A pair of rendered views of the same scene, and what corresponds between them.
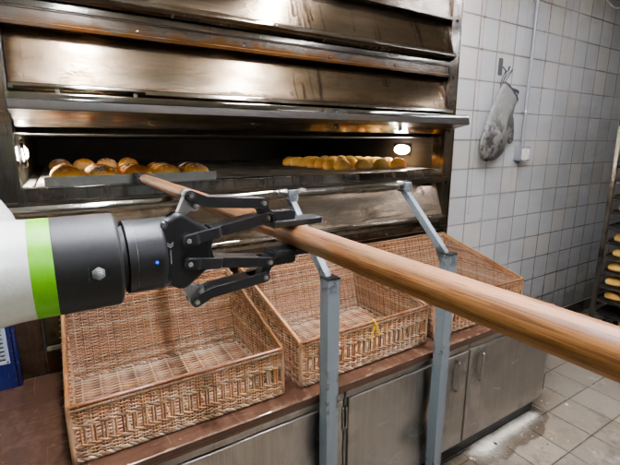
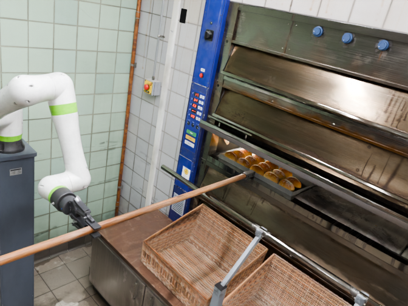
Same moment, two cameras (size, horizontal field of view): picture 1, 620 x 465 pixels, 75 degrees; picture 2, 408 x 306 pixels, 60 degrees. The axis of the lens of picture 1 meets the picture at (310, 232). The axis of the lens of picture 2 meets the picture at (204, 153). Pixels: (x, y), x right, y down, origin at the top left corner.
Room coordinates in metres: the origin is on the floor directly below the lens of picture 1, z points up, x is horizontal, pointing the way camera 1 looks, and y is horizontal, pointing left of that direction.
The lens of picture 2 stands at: (0.50, -1.17, 2.06)
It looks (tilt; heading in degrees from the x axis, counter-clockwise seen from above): 22 degrees down; 72
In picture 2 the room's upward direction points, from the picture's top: 11 degrees clockwise
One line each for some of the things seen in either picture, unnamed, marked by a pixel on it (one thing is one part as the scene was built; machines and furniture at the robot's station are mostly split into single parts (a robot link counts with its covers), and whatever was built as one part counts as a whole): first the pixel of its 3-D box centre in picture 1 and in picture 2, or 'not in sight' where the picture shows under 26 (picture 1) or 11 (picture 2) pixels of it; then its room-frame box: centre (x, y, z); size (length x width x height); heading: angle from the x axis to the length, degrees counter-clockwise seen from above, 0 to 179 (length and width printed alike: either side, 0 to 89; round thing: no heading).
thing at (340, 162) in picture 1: (341, 161); not in sight; (2.35, -0.18, 1.21); 0.61 x 0.48 x 0.06; 32
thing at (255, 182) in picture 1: (287, 180); (337, 227); (1.69, 0.09, 1.16); 1.80 x 0.06 x 0.04; 122
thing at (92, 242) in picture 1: (89, 260); (64, 200); (0.39, 0.22, 1.20); 0.12 x 0.06 x 0.09; 33
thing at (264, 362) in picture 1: (169, 341); (202, 254); (1.14, 0.43, 0.72); 0.56 x 0.49 x 0.28; 121
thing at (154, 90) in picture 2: not in sight; (152, 87); (0.84, 1.34, 1.46); 0.10 x 0.07 x 0.10; 122
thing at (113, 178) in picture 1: (130, 174); (269, 167); (1.56, 0.68, 1.19); 0.55 x 0.36 x 0.03; 122
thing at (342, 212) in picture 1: (290, 215); (326, 251); (1.67, 0.08, 1.02); 1.79 x 0.11 x 0.19; 122
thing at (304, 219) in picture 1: (292, 220); (93, 223); (0.51, 0.02, 1.21); 0.07 x 0.03 x 0.01; 123
